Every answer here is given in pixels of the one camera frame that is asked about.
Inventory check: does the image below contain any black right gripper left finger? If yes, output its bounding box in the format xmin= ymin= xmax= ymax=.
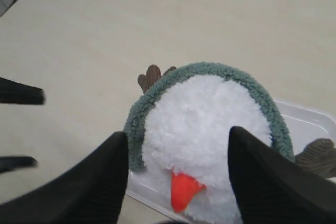
xmin=1 ymin=132 xmax=129 ymax=223

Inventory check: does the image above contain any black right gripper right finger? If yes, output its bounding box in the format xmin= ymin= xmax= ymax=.
xmin=229 ymin=126 xmax=335 ymax=223

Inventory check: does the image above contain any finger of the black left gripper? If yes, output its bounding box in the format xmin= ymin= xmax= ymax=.
xmin=1 ymin=156 xmax=38 ymax=174
xmin=1 ymin=78 xmax=45 ymax=105

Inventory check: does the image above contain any teal fuzzy scarf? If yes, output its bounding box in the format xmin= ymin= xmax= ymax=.
xmin=123 ymin=62 xmax=295 ymax=172

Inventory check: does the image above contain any white plush snowman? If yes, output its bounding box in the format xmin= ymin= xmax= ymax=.
xmin=134 ymin=65 xmax=335 ymax=223

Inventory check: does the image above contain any white plastic tray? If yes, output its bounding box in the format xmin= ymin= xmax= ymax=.
xmin=126 ymin=100 xmax=335 ymax=223

